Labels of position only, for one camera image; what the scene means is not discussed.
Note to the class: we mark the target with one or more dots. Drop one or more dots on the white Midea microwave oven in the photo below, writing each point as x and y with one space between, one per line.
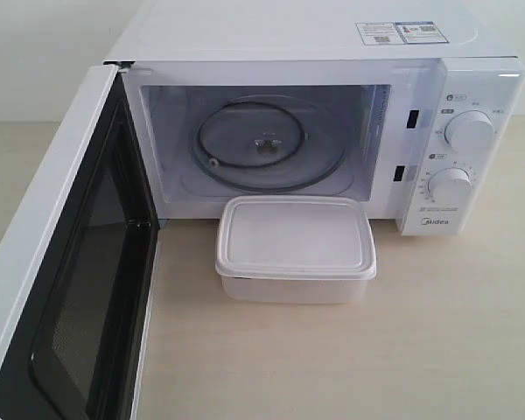
183 59

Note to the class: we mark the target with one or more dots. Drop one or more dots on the white lower timer knob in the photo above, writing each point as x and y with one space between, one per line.
450 186

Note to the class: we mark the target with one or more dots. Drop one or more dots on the glass microwave turntable plate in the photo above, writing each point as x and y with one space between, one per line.
268 143

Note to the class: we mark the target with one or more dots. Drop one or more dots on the white upper control knob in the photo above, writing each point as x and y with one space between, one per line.
469 131

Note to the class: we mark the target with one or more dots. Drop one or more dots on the warning label sticker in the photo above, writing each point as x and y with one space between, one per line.
400 33

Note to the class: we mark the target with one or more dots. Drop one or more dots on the white lidded plastic container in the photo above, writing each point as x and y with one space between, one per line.
295 249

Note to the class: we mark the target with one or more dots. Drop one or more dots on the white microwave door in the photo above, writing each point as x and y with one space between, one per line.
76 266

